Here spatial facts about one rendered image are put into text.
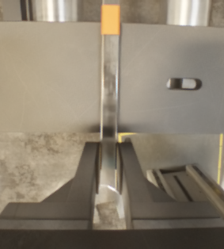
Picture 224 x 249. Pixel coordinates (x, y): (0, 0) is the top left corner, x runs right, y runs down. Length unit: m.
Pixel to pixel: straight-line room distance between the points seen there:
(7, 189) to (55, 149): 0.61
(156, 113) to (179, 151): 1.04
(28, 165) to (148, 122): 1.53
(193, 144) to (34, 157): 1.23
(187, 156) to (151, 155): 0.24
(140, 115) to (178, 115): 0.03
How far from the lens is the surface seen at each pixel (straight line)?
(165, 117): 0.16
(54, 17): 0.43
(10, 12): 0.62
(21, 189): 1.81
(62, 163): 1.55
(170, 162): 1.20
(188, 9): 0.45
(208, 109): 0.17
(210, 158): 1.31
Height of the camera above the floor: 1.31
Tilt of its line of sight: 74 degrees down
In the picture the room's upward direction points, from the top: 175 degrees clockwise
